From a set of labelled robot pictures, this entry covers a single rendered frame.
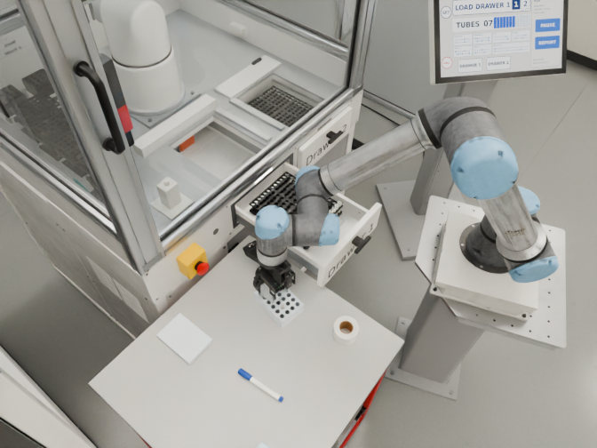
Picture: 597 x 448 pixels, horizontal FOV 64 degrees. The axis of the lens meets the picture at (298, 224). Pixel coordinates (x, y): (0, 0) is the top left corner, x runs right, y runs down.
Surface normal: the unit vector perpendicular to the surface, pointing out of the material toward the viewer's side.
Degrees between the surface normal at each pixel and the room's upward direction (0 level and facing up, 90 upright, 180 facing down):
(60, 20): 90
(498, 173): 83
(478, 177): 83
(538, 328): 0
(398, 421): 1
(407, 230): 5
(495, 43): 50
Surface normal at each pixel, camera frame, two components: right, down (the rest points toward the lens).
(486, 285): 0.00, -0.62
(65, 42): 0.78, 0.50
